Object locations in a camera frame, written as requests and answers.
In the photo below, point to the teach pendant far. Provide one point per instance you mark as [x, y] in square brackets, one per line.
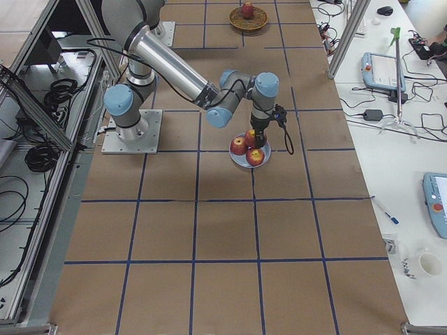
[379, 72]

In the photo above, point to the black power adapter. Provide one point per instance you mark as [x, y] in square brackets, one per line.
[372, 115]

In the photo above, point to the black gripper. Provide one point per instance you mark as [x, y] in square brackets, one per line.
[258, 124]

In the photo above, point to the aluminium frame post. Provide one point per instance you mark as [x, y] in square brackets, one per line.
[357, 13]

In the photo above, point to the red yellow apple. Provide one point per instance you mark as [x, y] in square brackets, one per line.
[250, 138]

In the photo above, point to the red apple in basket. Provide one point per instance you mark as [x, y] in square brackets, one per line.
[247, 10]

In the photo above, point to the light blue plate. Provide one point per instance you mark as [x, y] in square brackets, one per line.
[241, 160]

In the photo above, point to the teach pendant near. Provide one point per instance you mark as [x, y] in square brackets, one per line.
[434, 187]

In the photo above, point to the white mug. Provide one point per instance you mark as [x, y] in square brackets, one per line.
[422, 264]

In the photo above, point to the blue white pen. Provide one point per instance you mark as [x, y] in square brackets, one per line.
[391, 217]

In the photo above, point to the black computer mouse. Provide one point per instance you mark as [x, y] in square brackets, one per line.
[385, 11]

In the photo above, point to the red apple on plate near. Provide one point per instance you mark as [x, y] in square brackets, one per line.
[255, 157]

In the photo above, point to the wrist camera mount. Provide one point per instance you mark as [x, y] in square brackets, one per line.
[279, 114]

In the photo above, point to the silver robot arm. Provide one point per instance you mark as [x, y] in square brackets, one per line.
[133, 23]

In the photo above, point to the red apple on plate left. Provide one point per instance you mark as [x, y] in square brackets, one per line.
[238, 146]

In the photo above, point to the woven wicker basket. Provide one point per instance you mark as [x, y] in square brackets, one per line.
[242, 22]

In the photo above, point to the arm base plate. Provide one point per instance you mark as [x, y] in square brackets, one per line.
[165, 32]
[140, 139]

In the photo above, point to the green tipped grabber stick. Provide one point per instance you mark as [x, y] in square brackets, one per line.
[395, 31]

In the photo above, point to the red apple on plate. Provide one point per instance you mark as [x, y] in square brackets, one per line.
[238, 146]
[255, 157]

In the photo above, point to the teach pendant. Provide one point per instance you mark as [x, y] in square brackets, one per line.
[434, 187]
[379, 72]

